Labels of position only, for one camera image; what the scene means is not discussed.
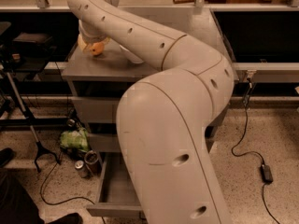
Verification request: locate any grey bottom drawer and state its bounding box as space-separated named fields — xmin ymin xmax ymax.
xmin=86 ymin=153 xmax=145 ymax=218

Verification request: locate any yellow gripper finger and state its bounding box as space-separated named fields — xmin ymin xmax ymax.
xmin=78 ymin=35 xmax=91 ymax=53

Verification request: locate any dark clothed leg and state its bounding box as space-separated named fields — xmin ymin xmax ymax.
xmin=0 ymin=171 xmax=83 ymax=224

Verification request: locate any small orange fruit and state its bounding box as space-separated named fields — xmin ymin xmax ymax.
xmin=90 ymin=42 xmax=105 ymax=56

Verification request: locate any black floor cable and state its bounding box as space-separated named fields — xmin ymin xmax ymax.
xmin=39 ymin=161 xmax=107 ymax=224

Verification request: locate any green chip bag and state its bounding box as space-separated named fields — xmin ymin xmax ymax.
xmin=60 ymin=128 xmax=90 ymax=152

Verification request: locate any black reacher grabber tool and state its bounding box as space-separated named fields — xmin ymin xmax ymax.
xmin=6 ymin=72 xmax=61 ymax=172

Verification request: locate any black box on shelf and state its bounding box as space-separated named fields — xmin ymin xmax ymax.
xmin=12 ymin=33 xmax=53 ymax=51

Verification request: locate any black shoe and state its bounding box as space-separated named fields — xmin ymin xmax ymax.
xmin=0 ymin=147 xmax=14 ymax=168

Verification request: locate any black power cable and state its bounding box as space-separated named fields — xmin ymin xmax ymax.
xmin=230 ymin=75 xmax=281 ymax=224

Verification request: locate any black power adapter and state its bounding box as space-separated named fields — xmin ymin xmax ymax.
xmin=261 ymin=164 xmax=273 ymax=183

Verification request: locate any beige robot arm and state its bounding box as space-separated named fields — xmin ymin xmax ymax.
xmin=67 ymin=0 xmax=234 ymax=224

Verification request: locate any white ceramic bowl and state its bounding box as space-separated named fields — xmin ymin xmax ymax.
xmin=120 ymin=46 xmax=144 ymax=64

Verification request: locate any silver soda can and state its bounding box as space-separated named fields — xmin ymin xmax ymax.
xmin=75 ymin=161 xmax=90 ymax=178

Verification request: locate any brown tin can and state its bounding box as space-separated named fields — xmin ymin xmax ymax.
xmin=84 ymin=150 xmax=100 ymax=175

